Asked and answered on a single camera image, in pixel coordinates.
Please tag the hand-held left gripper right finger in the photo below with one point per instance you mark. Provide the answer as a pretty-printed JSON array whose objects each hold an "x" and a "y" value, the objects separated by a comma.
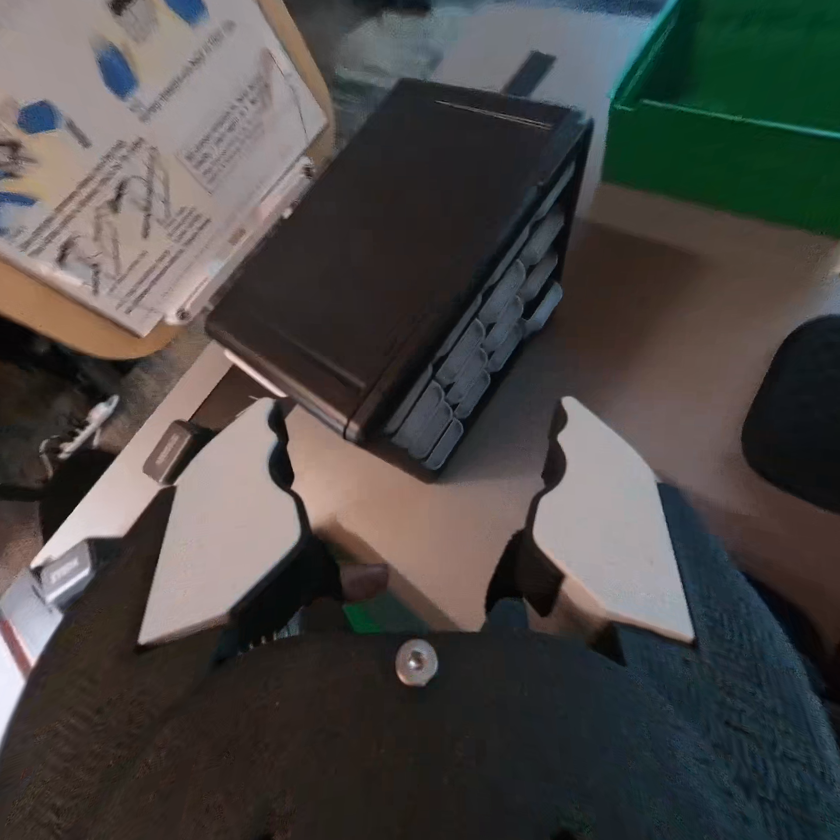
[{"x": 610, "y": 531}]

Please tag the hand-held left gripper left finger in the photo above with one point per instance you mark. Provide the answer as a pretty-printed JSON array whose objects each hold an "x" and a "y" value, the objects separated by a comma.
[{"x": 223, "y": 525}]

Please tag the set of cabinet drawers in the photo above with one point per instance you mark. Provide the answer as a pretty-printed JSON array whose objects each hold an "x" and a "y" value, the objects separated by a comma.
[{"x": 502, "y": 298}]

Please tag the black drawer cabinet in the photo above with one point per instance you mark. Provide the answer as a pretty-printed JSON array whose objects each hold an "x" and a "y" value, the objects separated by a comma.
[{"x": 367, "y": 249}]

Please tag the green plastic bin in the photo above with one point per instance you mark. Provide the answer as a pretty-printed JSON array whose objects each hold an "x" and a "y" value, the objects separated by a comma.
[{"x": 722, "y": 151}]

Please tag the person's left hand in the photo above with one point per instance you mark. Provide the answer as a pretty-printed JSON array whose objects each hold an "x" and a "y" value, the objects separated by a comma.
[{"x": 364, "y": 581}]

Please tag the plywood poster board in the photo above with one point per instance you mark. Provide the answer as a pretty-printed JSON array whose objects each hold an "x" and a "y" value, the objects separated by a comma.
[{"x": 79, "y": 321}]

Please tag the white instruction poster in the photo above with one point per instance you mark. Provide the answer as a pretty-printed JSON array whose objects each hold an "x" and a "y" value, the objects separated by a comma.
[{"x": 164, "y": 131}]

